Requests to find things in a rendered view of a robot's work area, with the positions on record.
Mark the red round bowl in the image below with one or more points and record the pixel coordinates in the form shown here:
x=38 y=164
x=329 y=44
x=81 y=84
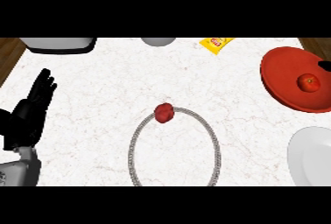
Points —
x=286 y=77

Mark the bright red tomato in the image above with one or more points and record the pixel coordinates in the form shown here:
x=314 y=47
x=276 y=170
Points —
x=307 y=82

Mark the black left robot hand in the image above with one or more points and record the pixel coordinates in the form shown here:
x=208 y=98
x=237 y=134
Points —
x=29 y=116

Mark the white and black appliance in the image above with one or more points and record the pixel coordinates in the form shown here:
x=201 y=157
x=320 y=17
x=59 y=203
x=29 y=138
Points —
x=57 y=44

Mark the yellow snack packet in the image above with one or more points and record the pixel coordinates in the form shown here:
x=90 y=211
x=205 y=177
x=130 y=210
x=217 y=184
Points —
x=214 y=44

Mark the white round plate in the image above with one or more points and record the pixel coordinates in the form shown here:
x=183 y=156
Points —
x=311 y=157

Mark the grey round object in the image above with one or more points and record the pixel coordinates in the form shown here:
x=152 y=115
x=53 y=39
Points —
x=158 y=41

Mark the dark red tomato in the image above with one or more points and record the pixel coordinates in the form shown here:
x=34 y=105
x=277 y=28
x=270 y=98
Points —
x=164 y=113

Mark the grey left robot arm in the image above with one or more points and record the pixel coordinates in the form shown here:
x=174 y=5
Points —
x=20 y=170

